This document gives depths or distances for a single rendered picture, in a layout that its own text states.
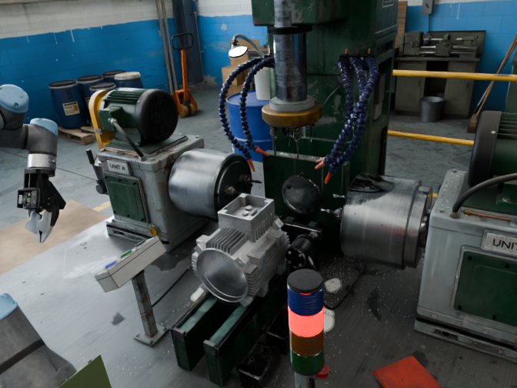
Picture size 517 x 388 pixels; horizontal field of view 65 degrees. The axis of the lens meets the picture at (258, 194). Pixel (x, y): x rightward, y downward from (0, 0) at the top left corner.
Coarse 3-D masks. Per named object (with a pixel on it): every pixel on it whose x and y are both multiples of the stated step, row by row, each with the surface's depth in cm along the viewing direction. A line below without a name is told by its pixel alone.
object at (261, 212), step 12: (228, 204) 106; (240, 204) 111; (252, 204) 111; (264, 204) 109; (228, 216) 101; (240, 216) 104; (252, 216) 100; (264, 216) 104; (240, 228) 101; (252, 228) 100; (264, 228) 105; (252, 240) 101
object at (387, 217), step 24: (360, 192) 107; (384, 192) 105; (408, 192) 103; (432, 192) 113; (336, 216) 114; (360, 216) 105; (384, 216) 102; (408, 216) 100; (360, 240) 106; (384, 240) 103; (408, 240) 101; (384, 264) 110; (408, 264) 106
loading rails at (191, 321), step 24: (288, 216) 144; (288, 264) 118; (192, 312) 103; (216, 312) 107; (240, 312) 102; (264, 312) 109; (192, 336) 99; (216, 336) 95; (240, 336) 99; (192, 360) 101; (216, 360) 93; (240, 360) 102
